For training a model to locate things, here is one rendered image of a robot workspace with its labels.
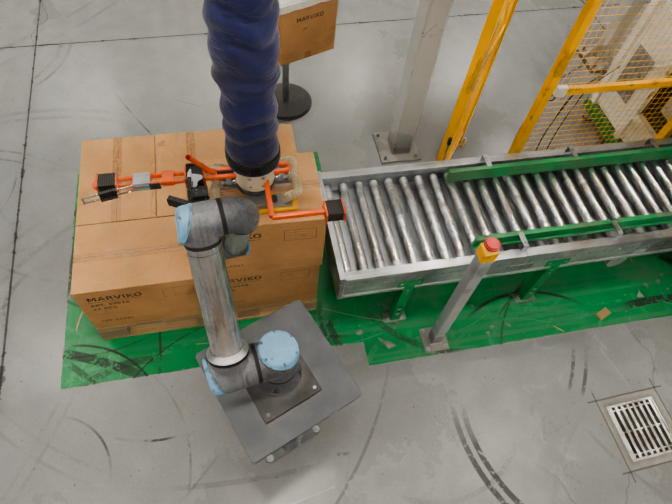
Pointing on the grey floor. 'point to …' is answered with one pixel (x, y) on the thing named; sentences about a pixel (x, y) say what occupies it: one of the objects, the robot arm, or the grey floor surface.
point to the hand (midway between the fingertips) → (189, 176)
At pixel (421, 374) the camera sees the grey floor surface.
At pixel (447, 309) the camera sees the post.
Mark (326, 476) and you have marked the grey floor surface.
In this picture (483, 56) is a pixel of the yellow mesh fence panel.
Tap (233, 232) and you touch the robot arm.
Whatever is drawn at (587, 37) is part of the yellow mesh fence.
